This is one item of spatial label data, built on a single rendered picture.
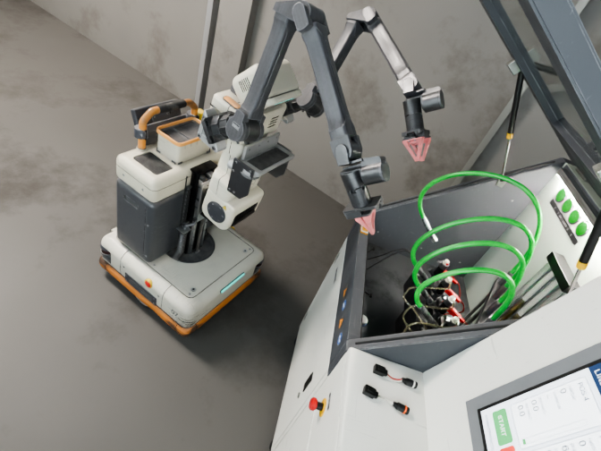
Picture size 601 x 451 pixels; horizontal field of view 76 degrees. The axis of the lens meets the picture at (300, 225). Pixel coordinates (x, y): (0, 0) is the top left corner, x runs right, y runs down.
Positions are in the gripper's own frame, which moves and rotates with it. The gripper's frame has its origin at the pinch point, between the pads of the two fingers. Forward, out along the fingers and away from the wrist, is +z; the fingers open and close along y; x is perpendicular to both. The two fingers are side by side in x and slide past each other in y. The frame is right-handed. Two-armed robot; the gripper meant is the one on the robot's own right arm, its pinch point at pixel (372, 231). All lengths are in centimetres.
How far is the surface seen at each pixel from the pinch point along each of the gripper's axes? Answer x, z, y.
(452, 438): -36, 37, 17
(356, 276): 7.6, 20.3, -15.1
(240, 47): 194, -81, -144
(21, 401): -55, 25, -147
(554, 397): -34, 23, 39
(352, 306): -5.7, 22.5, -12.8
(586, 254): -12, 6, 48
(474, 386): -25.9, 30.8, 22.7
